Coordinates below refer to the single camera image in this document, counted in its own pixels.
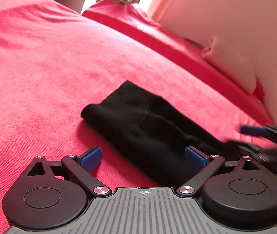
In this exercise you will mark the black pants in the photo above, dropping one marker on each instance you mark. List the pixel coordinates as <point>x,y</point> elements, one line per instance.
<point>152,134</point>

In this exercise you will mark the red near bed cover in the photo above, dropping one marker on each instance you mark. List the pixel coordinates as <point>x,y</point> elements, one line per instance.
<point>54,61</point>

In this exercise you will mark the red far bed cover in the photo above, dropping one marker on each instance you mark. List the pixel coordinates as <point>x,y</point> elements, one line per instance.
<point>132,21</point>

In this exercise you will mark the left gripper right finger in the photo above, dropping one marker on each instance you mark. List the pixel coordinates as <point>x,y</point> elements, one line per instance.
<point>242,190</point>

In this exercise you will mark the red bed cover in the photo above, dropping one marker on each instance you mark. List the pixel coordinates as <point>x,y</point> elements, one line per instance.
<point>132,21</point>
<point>54,61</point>

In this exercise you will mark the white pillow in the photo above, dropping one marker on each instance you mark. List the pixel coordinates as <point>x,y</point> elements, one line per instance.
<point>234,59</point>

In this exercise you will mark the pink curtain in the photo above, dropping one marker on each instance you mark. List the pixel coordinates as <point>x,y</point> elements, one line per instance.
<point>157,9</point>

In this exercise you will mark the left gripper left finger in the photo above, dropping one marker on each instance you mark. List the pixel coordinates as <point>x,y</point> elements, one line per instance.
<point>49,195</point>

